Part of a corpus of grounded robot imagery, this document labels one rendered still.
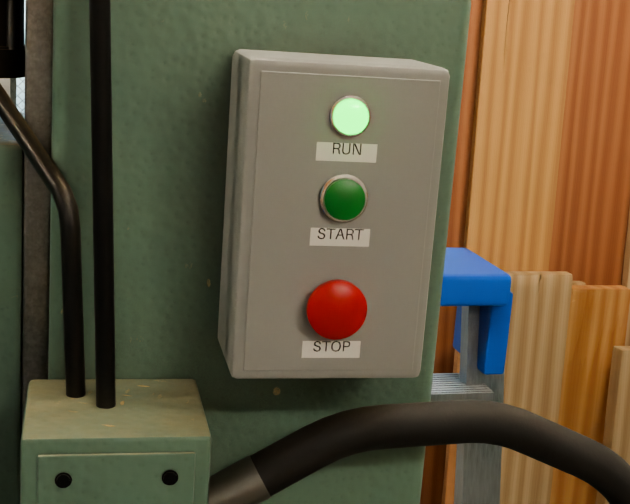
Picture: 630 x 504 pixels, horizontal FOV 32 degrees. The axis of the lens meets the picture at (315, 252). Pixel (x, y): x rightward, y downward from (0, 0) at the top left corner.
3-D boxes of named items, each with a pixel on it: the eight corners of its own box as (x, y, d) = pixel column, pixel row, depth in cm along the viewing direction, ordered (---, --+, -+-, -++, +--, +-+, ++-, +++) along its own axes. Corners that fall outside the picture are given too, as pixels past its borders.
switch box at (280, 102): (216, 342, 60) (231, 48, 56) (390, 342, 62) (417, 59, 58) (230, 382, 54) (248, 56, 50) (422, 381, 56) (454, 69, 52)
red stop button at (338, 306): (303, 335, 54) (307, 277, 53) (361, 335, 55) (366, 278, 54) (307, 341, 53) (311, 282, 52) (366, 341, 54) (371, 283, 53)
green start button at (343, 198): (317, 221, 53) (320, 173, 52) (364, 222, 53) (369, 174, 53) (319, 224, 52) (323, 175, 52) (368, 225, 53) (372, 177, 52)
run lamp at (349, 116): (327, 136, 52) (330, 93, 51) (368, 137, 52) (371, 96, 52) (330, 137, 51) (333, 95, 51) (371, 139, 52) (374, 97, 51)
